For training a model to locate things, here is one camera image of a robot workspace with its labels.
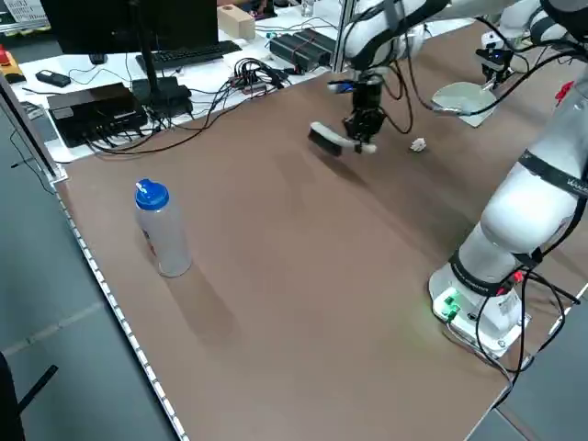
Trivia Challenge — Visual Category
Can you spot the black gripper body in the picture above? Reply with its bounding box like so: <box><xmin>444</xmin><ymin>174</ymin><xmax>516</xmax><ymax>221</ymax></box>
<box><xmin>351</xmin><ymin>81</ymin><xmax>384</xmax><ymax>117</ymax></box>
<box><xmin>481</xmin><ymin>60</ymin><xmax>512</xmax><ymax>78</ymax></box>

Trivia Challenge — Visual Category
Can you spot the white handled black brush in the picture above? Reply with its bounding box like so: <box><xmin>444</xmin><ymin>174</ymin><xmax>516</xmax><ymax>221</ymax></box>
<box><xmin>306</xmin><ymin>120</ymin><xmax>379</xmax><ymax>159</ymax></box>

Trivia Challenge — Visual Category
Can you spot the grey plastic dustpan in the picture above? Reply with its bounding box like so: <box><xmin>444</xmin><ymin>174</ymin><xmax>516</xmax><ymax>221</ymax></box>
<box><xmin>430</xmin><ymin>80</ymin><xmax>501</xmax><ymax>129</ymax></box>

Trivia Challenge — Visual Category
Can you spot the black finned power supply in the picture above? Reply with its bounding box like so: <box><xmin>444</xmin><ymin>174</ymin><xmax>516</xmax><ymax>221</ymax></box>
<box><xmin>268</xmin><ymin>28</ymin><xmax>337</xmax><ymax>74</ymax></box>

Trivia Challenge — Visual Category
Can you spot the wooden block with hole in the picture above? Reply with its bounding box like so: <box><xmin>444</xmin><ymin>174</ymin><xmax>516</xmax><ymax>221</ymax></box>
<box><xmin>216</xmin><ymin>4</ymin><xmax>256</xmax><ymax>40</ymax></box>

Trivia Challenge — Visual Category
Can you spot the black keyboard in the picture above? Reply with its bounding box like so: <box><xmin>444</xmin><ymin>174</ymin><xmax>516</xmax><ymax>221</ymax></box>
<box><xmin>135</xmin><ymin>40</ymin><xmax>243</xmax><ymax>73</ymax></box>

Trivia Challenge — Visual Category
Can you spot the black monitor stand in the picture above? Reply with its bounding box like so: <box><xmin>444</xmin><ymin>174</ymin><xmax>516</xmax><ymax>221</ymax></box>
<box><xmin>130</xmin><ymin>45</ymin><xmax>194</xmax><ymax>117</ymax></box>

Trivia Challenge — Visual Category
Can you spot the white side desk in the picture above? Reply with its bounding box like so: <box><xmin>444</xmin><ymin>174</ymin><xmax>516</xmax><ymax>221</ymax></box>
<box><xmin>8</xmin><ymin>0</ymin><xmax>344</xmax><ymax>164</ymax></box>

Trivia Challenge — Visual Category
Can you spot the black computer monitor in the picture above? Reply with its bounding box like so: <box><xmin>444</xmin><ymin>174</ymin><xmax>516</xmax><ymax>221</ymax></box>
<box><xmin>39</xmin><ymin>0</ymin><xmax>220</xmax><ymax>55</ymax></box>

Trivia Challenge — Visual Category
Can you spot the black docking box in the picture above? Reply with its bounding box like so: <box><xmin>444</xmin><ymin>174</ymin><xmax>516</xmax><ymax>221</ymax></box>
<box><xmin>46</xmin><ymin>82</ymin><xmax>149</xmax><ymax>149</ymax></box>

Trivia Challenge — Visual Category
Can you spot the black handheld remote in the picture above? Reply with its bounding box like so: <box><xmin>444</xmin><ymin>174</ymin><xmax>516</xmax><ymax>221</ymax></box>
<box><xmin>35</xmin><ymin>69</ymin><xmax>73</xmax><ymax>88</ymax></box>

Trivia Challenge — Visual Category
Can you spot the black chair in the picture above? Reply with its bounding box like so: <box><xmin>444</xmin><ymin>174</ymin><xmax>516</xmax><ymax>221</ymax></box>
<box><xmin>0</xmin><ymin>351</ymin><xmax>60</xmax><ymax>441</ymax></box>

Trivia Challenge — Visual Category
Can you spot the aluminium frame post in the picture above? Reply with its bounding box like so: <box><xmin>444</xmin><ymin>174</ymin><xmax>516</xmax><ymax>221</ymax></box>
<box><xmin>332</xmin><ymin>0</ymin><xmax>358</xmax><ymax>74</ymax></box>

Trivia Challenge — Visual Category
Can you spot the cable hub with leads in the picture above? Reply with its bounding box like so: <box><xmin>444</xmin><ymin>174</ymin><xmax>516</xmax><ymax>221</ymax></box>
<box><xmin>228</xmin><ymin>57</ymin><xmax>293</xmax><ymax>96</ymax></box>

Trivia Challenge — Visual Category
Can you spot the black desk cable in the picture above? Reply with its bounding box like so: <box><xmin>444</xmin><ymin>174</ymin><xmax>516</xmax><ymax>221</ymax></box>
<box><xmin>86</xmin><ymin>86</ymin><xmax>286</xmax><ymax>155</ymax></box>

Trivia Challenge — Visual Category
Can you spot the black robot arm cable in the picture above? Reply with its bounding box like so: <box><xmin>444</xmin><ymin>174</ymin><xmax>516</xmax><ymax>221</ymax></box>
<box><xmin>379</xmin><ymin>45</ymin><xmax>582</xmax><ymax>376</ymax></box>

